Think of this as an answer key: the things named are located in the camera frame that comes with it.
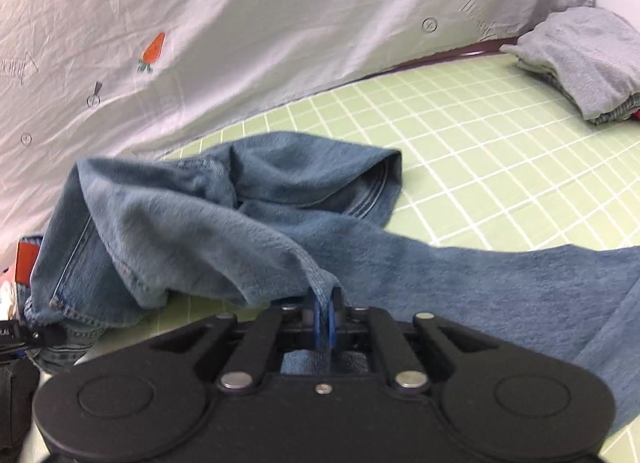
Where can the carrot print bed sheet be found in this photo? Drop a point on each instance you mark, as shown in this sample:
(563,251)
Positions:
(250,18)

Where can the stack of folded clothes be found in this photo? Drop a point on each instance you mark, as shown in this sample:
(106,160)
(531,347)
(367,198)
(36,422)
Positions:
(585,53)

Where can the blue denim jeans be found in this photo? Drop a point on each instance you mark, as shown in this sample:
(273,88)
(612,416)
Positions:
(200,223)

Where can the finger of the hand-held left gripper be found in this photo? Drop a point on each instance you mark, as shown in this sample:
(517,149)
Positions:
(30,334)

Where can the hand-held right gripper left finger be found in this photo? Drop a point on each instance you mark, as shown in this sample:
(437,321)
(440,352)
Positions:
(316,318)

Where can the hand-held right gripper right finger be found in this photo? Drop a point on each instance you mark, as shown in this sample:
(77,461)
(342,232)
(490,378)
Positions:
(335,325)

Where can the folded plaid shirt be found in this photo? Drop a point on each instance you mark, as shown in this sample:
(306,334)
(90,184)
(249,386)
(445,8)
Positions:
(622,110)

